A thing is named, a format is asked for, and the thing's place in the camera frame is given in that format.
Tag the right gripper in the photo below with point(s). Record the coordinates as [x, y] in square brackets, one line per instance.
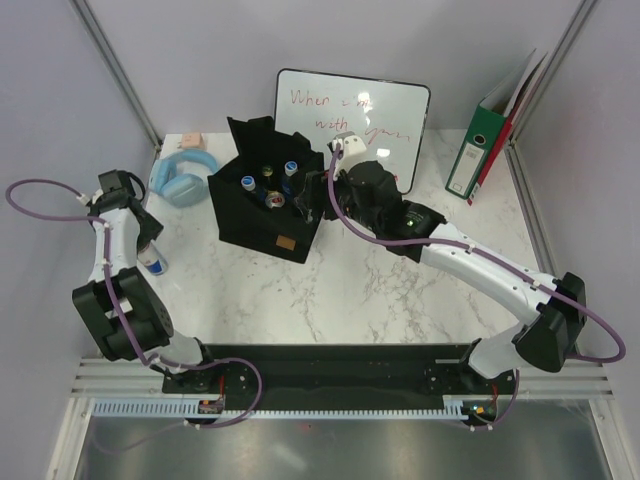
[316, 187]

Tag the red silver beverage can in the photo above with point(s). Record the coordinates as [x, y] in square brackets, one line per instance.
[274, 199]

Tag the black canvas bag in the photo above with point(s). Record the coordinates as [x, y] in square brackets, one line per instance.
[243, 219]

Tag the blue label water bottle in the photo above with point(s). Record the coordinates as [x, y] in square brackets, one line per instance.
[248, 183]

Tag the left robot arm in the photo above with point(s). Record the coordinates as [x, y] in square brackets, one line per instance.
[123, 314]

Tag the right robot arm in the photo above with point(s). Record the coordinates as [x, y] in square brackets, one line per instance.
[546, 308]

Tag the whiteboard with red writing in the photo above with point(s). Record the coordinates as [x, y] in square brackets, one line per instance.
[389, 116]

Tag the light blue headphones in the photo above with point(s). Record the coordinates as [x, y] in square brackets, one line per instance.
[181, 190]

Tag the small pink box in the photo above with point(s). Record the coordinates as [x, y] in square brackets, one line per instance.
[192, 140]

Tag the green lever arch binder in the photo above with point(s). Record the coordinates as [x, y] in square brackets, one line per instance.
[484, 129]

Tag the red binder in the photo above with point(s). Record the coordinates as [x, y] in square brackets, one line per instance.
[511, 114]

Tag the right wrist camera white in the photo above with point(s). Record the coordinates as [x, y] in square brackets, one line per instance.
[352, 150]

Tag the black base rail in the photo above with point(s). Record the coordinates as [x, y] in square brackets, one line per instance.
[343, 375]

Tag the white slotted cable duct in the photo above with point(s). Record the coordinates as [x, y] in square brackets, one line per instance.
[211, 406]

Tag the left aluminium frame post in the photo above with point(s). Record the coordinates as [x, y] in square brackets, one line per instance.
[115, 68]

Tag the aluminium frame post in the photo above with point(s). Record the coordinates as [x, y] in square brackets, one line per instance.
[115, 68]
[567, 40]

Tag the right aluminium frame post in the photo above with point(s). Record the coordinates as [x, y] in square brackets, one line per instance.
[567, 40]

